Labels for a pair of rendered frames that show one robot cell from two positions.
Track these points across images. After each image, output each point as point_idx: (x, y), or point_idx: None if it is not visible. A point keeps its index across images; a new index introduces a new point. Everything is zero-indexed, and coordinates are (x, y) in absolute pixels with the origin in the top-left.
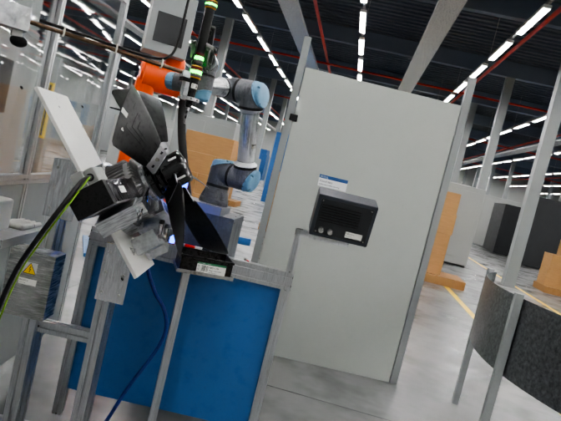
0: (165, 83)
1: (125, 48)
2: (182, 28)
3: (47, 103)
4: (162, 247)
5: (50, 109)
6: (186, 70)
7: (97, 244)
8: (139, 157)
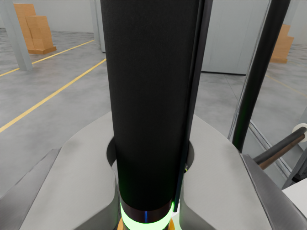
0: None
1: (294, 132)
2: (252, 65)
3: (297, 185)
4: None
5: (290, 190)
6: (178, 215)
7: None
8: None
